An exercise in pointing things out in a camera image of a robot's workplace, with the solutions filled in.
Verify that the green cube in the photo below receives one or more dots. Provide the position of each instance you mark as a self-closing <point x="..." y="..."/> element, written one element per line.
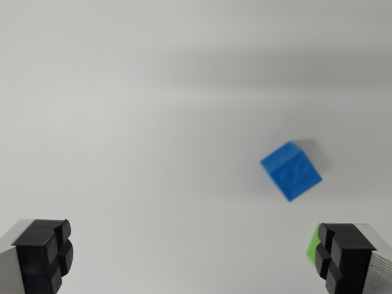
<point x="311" y="248"/>

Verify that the gripper right finger with silver black pad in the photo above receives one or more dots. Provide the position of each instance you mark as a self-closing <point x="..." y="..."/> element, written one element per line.
<point x="352" y="260"/>

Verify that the blue cube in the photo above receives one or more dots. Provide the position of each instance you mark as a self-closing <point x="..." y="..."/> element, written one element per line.
<point x="291" y="171"/>

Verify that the gripper left finger with silver black pad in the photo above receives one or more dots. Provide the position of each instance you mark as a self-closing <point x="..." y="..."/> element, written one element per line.
<point x="33" y="257"/>

